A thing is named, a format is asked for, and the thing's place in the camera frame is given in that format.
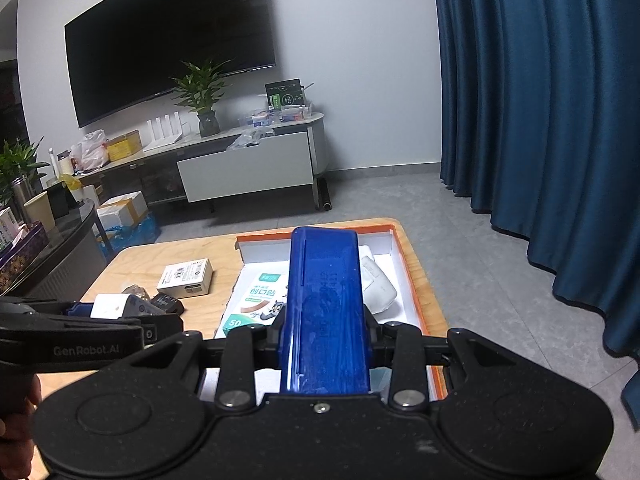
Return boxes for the white pouch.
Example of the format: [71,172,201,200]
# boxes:
[361,255,400,313]

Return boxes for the black round coffee table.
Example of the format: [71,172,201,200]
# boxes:
[0,199,108,306]

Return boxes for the white plastic bag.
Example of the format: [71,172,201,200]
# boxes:
[75,130,110,171]

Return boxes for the yellow box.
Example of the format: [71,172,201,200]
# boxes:
[107,130,143,162]

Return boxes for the black wall television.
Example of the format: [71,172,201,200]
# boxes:
[64,0,277,129]

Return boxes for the beige cup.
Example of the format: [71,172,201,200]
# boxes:
[24,192,56,231]

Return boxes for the clear plastic bag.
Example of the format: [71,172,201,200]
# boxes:
[227,127,276,151]

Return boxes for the potted plant dark pot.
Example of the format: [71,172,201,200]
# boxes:
[170,58,233,138]

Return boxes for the small white box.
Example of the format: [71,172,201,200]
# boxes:
[92,292,146,319]

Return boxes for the purple patterned box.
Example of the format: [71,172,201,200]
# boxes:
[0,222,51,291]

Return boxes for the leafy green plant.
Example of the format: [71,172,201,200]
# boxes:
[0,137,51,201]

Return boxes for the green black box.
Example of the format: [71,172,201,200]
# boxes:
[265,78,306,111]

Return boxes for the person's left hand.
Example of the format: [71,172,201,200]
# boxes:
[0,375,43,461]

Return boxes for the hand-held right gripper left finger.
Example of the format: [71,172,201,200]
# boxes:
[100,310,291,411]

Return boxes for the black power adapter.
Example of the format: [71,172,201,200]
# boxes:
[150,294,185,315]

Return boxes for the white adapter box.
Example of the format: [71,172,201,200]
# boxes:
[156,258,214,300]

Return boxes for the grey tv cabinet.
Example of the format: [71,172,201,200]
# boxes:
[75,110,331,211]

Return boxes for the clear plastic storage boxes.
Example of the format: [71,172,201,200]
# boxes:
[237,105,313,128]

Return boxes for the white carton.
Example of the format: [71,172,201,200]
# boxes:
[0,207,21,248]

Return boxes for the blue curtain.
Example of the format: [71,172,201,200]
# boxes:
[430,0,640,431]

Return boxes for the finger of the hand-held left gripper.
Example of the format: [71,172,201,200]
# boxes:
[0,297,97,319]
[0,312,184,350]

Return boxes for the white router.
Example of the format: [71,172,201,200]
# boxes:
[142,115,196,152]

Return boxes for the green white bandage box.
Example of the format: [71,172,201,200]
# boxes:
[215,267,292,342]

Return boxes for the blue plastic box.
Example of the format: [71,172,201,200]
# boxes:
[279,226,373,395]

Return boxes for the white cabinet drawer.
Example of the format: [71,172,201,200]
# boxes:
[176,130,316,203]

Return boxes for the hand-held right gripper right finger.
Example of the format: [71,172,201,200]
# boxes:
[362,305,531,411]

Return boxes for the metal thermos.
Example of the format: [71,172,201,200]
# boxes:
[11,175,36,223]

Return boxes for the black roll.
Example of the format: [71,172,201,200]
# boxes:
[315,176,335,211]

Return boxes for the orange white cardboard box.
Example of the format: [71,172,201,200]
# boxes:
[197,224,448,403]

